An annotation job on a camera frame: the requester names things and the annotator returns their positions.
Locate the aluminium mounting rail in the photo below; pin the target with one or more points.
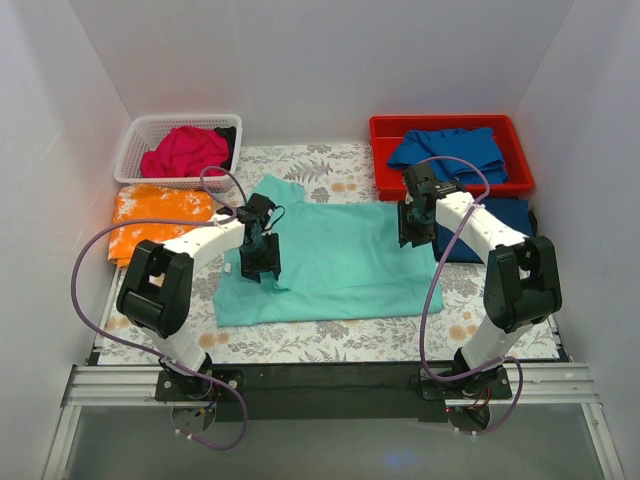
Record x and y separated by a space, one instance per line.
544 383

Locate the red plastic bin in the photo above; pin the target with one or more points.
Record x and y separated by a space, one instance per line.
388 131

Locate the blue crumpled t shirt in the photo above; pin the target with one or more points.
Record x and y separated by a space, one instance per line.
477 146

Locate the floral table mat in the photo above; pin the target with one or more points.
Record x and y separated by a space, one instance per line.
340 173

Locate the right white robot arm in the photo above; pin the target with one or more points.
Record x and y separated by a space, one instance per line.
522 286

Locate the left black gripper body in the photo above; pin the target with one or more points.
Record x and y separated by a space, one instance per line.
259 257

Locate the navy folded t shirt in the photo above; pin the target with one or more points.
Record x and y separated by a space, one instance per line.
512 212

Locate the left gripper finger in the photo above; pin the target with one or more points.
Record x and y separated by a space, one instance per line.
252 275
276 274

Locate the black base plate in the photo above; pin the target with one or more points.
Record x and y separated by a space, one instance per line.
321 391

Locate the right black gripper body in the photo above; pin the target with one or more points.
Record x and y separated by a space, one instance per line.
415 228

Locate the white plastic basket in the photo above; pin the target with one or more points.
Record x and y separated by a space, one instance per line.
146 133

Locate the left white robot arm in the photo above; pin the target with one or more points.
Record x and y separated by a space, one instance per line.
155 295

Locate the orange folded t shirt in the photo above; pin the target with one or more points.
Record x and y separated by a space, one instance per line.
145 201

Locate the teal t shirt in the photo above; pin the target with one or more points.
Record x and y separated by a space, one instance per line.
338 262

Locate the black garment in basket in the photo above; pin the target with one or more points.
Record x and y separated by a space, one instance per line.
229 134

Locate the magenta t shirt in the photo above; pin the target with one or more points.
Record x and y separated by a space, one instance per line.
185 152

